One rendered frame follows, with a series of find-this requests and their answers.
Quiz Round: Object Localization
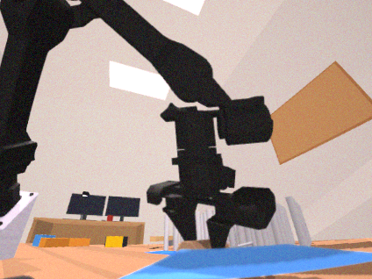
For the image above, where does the yellow box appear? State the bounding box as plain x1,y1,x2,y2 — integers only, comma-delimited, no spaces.
104,236,128,247

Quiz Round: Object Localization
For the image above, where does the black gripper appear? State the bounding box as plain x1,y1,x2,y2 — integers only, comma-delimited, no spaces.
147,147,276,249

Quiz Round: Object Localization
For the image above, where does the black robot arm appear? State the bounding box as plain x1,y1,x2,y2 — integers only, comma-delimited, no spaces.
0,0,273,218

